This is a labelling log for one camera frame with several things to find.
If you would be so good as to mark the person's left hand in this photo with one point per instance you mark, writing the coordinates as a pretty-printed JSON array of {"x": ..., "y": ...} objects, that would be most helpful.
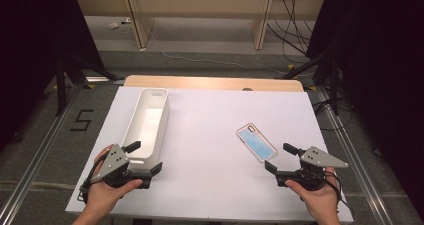
[{"x": 100, "y": 198}]

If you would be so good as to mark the white table sheet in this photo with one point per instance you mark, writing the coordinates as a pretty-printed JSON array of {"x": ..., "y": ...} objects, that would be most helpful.
[{"x": 206, "y": 151}]

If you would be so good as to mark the black curtain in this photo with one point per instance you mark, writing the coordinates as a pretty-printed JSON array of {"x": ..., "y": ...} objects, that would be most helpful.
[
  {"x": 383, "y": 68},
  {"x": 26, "y": 51}
]

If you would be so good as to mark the white plastic bin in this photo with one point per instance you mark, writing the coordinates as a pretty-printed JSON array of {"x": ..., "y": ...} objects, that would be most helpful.
[{"x": 146, "y": 125}]

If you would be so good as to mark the person's right hand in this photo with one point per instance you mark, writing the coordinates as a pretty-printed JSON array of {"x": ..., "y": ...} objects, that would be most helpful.
[{"x": 321, "y": 201}]

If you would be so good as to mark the wooden desk frame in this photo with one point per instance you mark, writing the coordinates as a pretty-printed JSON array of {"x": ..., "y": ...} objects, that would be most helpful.
[{"x": 200, "y": 1}]

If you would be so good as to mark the small white plug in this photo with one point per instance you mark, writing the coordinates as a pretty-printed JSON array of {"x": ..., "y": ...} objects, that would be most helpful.
[{"x": 126, "y": 20}]

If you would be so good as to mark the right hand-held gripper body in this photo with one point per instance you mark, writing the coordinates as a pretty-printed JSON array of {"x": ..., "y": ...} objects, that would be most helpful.
[{"x": 316, "y": 158}]

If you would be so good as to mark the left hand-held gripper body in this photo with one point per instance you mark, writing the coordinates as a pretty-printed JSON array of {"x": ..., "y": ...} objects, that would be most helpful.
[{"x": 115, "y": 160}]

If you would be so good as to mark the white power adapter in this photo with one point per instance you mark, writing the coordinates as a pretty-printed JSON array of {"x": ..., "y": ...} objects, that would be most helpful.
[{"x": 113, "y": 25}]

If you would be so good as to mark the blue phone case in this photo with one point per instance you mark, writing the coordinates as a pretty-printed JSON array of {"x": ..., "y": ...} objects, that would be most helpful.
[{"x": 256, "y": 141}]

